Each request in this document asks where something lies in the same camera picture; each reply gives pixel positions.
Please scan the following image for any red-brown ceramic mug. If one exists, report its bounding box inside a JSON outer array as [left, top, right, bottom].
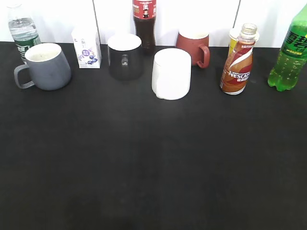
[[176, 28, 210, 69]]

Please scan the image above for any yellow white paper cup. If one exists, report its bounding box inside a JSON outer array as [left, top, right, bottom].
[[228, 28, 260, 58]]

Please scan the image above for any Nescafe coffee bottle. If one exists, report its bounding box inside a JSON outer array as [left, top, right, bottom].
[[220, 23, 257, 95]]

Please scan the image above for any white ceramic mug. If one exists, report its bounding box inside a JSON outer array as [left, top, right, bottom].
[[152, 48, 191, 100]]

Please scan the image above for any green Sprite bottle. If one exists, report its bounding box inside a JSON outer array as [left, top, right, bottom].
[[267, 6, 307, 92]]

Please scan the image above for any clear water bottle green label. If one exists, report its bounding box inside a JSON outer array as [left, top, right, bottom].
[[7, 0, 41, 64]]

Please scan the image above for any black glossy mug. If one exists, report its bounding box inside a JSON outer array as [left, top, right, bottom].
[[107, 34, 144, 81]]

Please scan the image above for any cola bottle red label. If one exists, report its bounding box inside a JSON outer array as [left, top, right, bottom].
[[132, 0, 156, 55]]

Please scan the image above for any small white milk carton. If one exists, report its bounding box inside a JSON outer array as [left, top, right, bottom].
[[71, 26, 102, 69]]

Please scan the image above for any grey ceramic mug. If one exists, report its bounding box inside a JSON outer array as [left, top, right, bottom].
[[14, 43, 71, 91]]

